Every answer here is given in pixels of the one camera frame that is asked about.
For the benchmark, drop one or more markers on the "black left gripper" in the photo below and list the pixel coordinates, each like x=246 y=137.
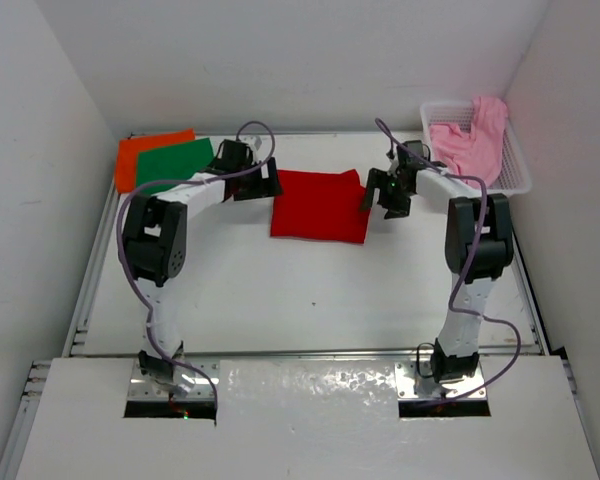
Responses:
x=264 y=187

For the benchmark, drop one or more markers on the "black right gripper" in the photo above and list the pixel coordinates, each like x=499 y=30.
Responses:
x=395 y=208

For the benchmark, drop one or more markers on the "green t shirt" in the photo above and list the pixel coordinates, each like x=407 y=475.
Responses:
x=158 y=160

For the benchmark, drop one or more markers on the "red t shirt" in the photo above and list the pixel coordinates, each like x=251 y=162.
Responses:
x=320 y=206

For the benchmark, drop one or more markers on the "pink t shirt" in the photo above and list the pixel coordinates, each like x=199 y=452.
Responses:
x=478 y=152

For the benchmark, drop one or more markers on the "orange t shirt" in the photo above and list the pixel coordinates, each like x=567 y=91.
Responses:
x=130 y=148

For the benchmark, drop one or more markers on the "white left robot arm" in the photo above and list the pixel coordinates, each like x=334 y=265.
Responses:
x=151 y=236

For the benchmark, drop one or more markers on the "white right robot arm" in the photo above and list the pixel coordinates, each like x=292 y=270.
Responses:
x=478 y=246

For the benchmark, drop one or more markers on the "white plastic bin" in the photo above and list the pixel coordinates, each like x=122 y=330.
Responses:
x=514 y=177

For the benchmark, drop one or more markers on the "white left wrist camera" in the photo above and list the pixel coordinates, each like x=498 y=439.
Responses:
x=254 y=142

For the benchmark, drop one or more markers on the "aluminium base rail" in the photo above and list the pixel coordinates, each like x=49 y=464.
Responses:
x=408 y=376

